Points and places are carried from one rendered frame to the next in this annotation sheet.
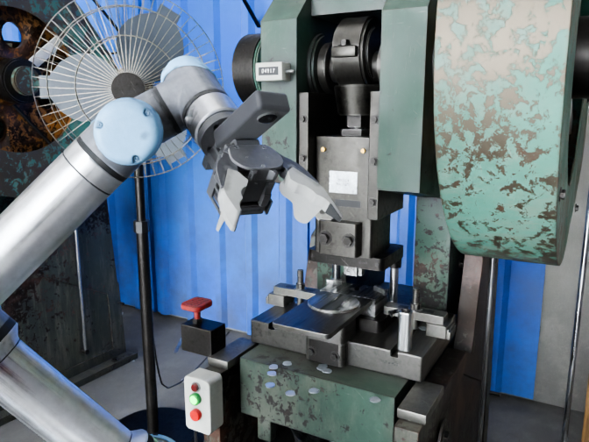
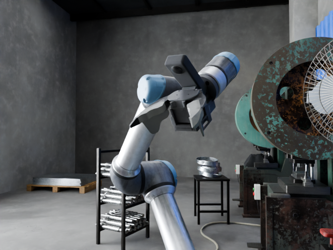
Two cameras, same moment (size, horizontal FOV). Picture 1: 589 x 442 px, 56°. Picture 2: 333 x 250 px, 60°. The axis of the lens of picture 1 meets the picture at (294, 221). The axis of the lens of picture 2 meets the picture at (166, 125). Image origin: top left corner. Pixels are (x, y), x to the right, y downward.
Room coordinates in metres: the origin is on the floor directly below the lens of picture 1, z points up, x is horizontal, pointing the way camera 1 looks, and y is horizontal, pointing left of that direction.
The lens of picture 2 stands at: (0.46, -0.52, 1.09)
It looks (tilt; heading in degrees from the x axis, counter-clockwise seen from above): 2 degrees up; 72
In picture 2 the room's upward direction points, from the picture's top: straight up
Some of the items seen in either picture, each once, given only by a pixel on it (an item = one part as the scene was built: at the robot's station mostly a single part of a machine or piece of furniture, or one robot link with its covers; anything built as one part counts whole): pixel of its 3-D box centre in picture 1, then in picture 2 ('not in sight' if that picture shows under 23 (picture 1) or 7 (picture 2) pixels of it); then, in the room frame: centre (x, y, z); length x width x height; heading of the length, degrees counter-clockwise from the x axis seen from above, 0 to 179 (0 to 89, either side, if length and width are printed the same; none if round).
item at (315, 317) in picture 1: (324, 335); not in sight; (1.20, -0.07, 0.72); 0.25 x 0.14 x 0.14; 151
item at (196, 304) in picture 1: (197, 315); (332, 241); (1.31, 0.24, 0.72); 0.07 x 0.06 x 0.08; 151
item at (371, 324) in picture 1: (355, 310); not in sight; (1.35, -0.16, 0.72); 0.20 x 0.16 x 0.03; 61
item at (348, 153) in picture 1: (350, 191); not in sight; (1.31, -0.14, 1.04); 0.17 x 0.15 x 0.30; 151
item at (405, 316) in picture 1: (405, 328); not in sight; (1.15, -0.25, 0.75); 0.03 x 0.03 x 0.10; 61
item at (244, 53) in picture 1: (274, 78); not in sight; (1.49, 0.05, 1.31); 0.22 x 0.12 x 0.22; 151
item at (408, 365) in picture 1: (354, 327); not in sight; (1.35, -0.16, 0.68); 0.45 x 0.30 x 0.06; 61
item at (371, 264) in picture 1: (356, 257); not in sight; (1.35, -0.16, 0.86); 0.20 x 0.16 x 0.05; 61
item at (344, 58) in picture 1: (359, 92); not in sight; (1.35, -0.16, 1.27); 0.21 x 0.12 x 0.34; 151
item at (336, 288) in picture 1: (353, 297); not in sight; (1.35, -0.15, 0.76); 0.15 x 0.09 x 0.05; 61
